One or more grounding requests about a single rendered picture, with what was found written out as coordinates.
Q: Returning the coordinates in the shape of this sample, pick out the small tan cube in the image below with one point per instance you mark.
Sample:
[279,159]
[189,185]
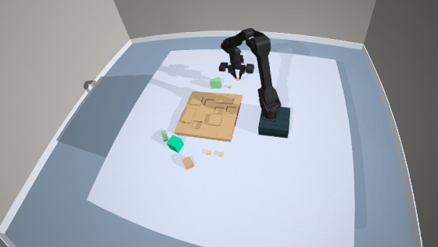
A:
[187,163]

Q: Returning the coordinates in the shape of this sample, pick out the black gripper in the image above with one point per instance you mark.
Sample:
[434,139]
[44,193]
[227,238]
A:
[236,65]

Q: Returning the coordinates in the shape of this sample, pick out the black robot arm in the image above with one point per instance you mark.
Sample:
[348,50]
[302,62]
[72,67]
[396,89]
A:
[260,46]

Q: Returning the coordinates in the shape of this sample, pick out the tan puzzle board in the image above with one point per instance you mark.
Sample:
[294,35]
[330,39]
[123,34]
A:
[210,116]

